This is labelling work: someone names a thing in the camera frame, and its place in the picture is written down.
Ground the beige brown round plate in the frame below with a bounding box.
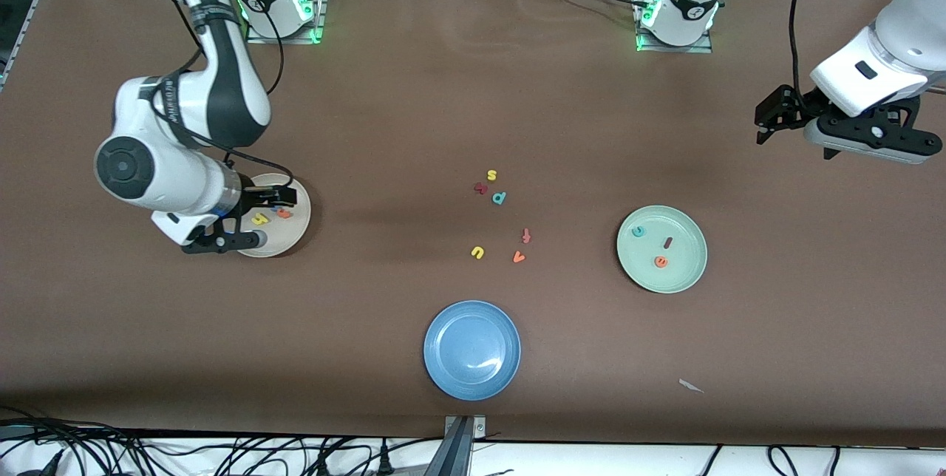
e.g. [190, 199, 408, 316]
[235, 173, 312, 259]

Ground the light green round plate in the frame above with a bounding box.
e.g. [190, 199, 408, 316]
[616, 205, 708, 294]

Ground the blue round plate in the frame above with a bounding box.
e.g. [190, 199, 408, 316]
[423, 300, 522, 401]

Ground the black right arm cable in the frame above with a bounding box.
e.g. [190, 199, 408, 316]
[159, 0, 296, 188]

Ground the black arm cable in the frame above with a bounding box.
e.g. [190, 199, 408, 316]
[788, 0, 825, 118]
[159, 0, 296, 188]

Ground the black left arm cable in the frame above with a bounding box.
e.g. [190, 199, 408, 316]
[788, 0, 825, 118]

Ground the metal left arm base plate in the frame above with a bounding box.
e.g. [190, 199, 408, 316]
[633, 0, 715, 54]

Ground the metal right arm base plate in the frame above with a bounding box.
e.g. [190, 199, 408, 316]
[246, 0, 327, 45]

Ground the grey metal bracket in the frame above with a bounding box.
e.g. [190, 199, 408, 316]
[443, 415, 487, 441]

